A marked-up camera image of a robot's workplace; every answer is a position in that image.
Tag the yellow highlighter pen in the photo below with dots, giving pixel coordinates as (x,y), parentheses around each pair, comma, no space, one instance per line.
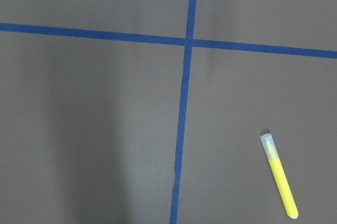
(279,175)

